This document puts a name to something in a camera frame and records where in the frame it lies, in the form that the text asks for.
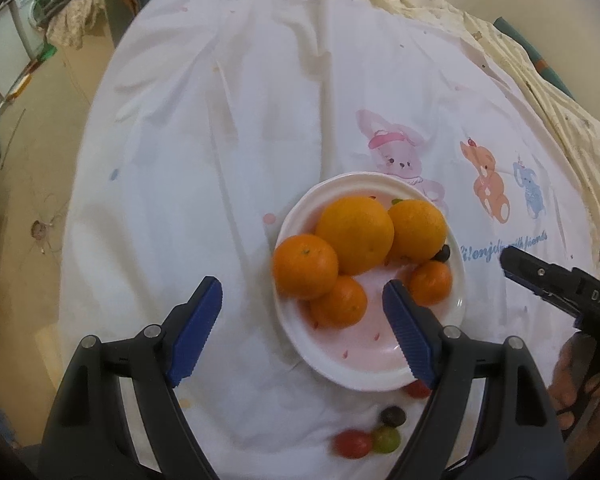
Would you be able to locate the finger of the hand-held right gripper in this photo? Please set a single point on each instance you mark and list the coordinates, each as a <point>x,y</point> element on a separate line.
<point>540,272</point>

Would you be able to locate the green dustpan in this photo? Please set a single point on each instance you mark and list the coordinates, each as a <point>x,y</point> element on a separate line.
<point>48,52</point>

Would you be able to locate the person's right hand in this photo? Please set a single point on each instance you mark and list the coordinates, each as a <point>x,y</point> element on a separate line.
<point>567,375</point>

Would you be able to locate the teal pillow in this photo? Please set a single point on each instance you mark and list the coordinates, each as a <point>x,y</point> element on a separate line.
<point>525,45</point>

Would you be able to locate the green grape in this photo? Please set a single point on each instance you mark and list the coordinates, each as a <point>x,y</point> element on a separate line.
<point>386,439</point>

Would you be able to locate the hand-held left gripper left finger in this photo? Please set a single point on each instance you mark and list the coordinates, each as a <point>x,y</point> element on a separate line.
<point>195,332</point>

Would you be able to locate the red cherry tomato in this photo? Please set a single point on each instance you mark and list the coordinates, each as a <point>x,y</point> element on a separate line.
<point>417,389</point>
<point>352,443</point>

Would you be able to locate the white cartoon print bedsheet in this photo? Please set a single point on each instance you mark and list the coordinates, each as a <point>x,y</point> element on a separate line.
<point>205,160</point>

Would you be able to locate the dark purple grape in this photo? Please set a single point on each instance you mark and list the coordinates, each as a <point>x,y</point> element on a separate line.
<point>392,415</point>
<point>442,254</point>

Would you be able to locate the floral cloth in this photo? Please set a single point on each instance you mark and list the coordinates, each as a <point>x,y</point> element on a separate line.
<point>75,20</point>

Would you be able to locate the teal sofa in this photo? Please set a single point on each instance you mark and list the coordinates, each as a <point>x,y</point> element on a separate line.
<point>120,10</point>

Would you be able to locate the large orange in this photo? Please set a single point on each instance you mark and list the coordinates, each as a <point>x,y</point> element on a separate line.
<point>355,235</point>

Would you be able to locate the medium orange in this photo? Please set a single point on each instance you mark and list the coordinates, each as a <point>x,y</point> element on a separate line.
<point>417,230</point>

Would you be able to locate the small mandarin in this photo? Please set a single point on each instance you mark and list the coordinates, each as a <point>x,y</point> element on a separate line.
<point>305,267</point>
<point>339,305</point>
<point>430,282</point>

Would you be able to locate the white washing machine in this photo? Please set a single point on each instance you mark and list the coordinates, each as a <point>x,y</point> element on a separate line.
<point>30,10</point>

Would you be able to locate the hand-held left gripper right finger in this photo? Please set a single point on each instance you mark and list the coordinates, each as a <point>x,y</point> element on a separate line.
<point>410,332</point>

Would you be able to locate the white plastic plate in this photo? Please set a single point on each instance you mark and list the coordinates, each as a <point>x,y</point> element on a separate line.
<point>360,355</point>

